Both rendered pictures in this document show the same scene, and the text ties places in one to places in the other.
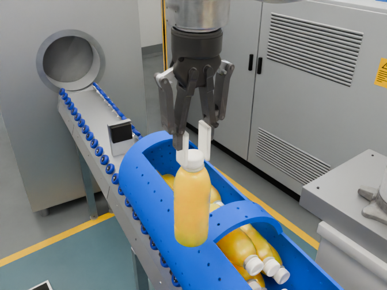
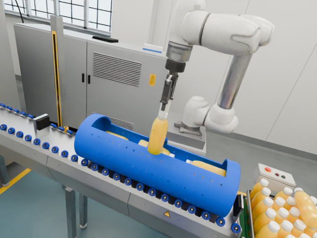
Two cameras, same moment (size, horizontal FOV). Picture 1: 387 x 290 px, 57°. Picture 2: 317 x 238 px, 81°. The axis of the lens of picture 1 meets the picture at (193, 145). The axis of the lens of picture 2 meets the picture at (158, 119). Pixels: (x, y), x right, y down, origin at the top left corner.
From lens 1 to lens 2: 0.53 m
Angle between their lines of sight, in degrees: 40
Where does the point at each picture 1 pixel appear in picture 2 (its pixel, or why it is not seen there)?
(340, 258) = not seen: hidden behind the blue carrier
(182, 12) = (182, 55)
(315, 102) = (122, 95)
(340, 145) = (137, 113)
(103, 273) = (20, 224)
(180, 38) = (177, 64)
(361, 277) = not seen: hidden behind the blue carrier
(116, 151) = (39, 135)
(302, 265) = (177, 154)
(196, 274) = (155, 167)
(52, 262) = not seen: outside the picture
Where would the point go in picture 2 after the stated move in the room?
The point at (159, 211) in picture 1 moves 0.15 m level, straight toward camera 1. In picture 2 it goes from (120, 150) to (139, 166)
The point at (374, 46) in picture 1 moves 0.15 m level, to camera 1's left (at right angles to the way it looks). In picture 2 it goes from (146, 69) to (137, 69)
